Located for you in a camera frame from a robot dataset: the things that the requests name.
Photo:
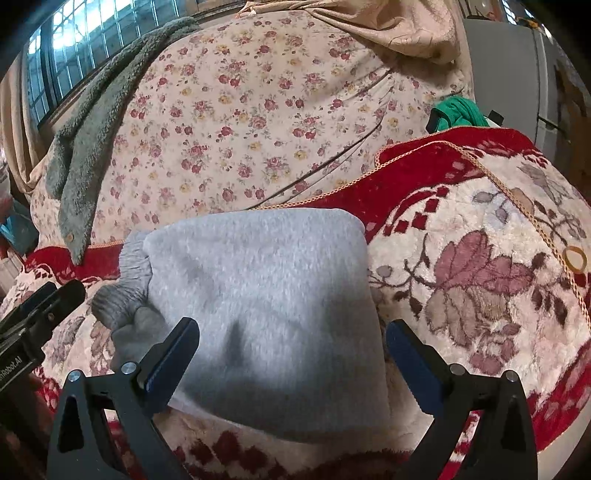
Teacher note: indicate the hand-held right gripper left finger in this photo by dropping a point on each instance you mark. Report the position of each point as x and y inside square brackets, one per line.
[168, 367]

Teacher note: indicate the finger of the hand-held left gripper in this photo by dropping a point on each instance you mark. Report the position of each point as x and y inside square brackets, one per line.
[62, 300]
[27, 302]

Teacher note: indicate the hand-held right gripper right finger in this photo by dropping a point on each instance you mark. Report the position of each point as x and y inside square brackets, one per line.
[413, 369]

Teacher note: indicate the grey pants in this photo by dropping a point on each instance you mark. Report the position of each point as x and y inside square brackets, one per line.
[258, 286]

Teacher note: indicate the teal cloth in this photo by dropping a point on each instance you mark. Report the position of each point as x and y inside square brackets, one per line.
[16, 226]

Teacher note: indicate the red floral blanket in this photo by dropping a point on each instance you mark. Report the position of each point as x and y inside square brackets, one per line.
[461, 277]

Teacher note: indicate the green fleece jacket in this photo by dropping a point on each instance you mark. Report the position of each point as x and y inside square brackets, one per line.
[87, 152]

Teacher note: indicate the beige curtain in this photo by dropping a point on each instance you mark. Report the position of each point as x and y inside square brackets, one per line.
[392, 27]
[18, 129]

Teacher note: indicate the green cloth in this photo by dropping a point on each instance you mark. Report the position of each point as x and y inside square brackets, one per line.
[459, 114]

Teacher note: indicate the floral bed sheet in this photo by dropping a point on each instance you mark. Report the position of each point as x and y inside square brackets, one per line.
[258, 115]

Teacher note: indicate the barred window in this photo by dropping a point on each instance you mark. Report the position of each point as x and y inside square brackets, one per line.
[69, 32]

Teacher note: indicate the white cabinet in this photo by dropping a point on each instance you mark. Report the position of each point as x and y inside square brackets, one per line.
[508, 83]

